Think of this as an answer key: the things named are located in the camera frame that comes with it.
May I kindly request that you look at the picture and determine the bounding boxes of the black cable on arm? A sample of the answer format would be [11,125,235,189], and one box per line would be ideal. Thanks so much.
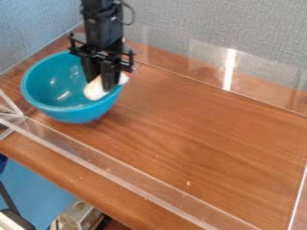
[119,1,137,26]

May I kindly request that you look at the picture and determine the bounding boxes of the front clear acrylic barrier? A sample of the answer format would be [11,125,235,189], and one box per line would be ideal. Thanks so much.
[0,90,261,230]

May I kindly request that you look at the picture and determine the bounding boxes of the blue bowl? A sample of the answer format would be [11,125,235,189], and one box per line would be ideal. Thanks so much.
[21,51,125,124]

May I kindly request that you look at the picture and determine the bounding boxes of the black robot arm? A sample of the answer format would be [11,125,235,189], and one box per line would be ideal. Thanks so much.
[69,0,137,92]

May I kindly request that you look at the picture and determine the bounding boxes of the right clear acrylic barrier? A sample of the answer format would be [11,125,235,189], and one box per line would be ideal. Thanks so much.
[289,173,307,230]

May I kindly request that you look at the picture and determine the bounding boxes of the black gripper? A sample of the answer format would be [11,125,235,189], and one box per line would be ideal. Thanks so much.
[69,5,135,92]

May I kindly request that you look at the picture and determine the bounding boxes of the white brown toy mushroom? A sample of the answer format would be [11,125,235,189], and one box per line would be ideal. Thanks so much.
[83,73,130,101]

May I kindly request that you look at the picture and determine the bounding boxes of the black chair part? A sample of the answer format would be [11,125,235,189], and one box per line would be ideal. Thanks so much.
[0,182,37,230]

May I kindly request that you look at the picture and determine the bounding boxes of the clear acrylic barrier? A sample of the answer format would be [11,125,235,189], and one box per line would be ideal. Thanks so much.
[125,22,307,117]
[0,90,261,230]
[289,173,307,230]

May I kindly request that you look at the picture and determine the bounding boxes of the back clear acrylic barrier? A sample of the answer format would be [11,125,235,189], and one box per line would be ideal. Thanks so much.
[125,22,307,117]

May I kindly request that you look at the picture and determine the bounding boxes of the grey metal bracket under table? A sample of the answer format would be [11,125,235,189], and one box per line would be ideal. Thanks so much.
[50,200,105,230]

